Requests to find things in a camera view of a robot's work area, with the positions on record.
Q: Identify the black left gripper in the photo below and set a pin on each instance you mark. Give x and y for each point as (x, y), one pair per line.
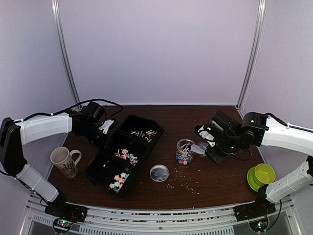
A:
(104, 143)

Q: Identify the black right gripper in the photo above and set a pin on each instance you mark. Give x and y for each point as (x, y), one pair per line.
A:
(217, 158)

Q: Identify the silver metal scoop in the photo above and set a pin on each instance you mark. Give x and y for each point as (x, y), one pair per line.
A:
(199, 148)

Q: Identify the clear plastic jar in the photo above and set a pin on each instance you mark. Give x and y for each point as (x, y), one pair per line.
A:
(184, 155)

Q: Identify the black three-compartment candy tray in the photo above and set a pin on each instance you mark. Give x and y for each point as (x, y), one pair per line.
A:
(117, 165)

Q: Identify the silver metal jar lid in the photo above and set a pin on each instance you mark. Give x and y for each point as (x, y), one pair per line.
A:
(159, 173)

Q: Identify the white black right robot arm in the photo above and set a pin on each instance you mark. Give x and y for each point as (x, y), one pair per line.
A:
(226, 136)

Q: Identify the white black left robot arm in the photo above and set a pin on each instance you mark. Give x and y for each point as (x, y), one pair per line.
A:
(16, 134)

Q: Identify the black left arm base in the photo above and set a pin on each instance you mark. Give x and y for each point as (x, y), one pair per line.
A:
(66, 213)

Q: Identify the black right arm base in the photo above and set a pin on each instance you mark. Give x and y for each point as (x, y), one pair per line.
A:
(256, 212)

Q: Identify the beige patterned ceramic mug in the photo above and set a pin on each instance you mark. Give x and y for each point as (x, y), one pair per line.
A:
(66, 161)

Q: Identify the green bowl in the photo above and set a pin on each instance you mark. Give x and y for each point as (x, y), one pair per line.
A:
(264, 174)

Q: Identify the green saucer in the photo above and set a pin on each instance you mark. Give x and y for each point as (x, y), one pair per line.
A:
(251, 181)

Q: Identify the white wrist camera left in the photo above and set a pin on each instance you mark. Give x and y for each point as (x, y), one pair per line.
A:
(108, 125)

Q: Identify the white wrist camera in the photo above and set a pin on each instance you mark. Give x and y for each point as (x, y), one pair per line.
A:
(108, 125)
(205, 134)

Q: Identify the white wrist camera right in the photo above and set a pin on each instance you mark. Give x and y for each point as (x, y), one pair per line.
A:
(205, 134)

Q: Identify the aluminium corner post left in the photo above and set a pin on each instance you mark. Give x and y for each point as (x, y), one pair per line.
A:
(62, 43)

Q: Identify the aluminium corner post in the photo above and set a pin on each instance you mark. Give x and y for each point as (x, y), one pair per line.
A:
(62, 43)
(251, 66)

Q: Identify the aluminium corner post right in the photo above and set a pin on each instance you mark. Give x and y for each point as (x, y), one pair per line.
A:
(251, 66)

